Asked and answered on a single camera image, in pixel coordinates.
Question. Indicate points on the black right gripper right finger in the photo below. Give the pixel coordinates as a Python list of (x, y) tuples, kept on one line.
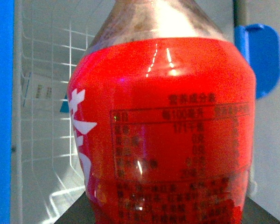
[(255, 214)]

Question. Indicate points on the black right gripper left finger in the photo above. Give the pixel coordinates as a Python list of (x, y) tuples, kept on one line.
[(80, 212)]

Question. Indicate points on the red label drink bottle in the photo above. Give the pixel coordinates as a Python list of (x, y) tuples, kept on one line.
[(162, 108)]

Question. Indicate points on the blue freezer lid handle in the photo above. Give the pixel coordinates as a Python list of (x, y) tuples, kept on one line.
[(259, 44)]

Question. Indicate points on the white wire freezer basket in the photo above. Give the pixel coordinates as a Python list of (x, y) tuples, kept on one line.
[(50, 37)]

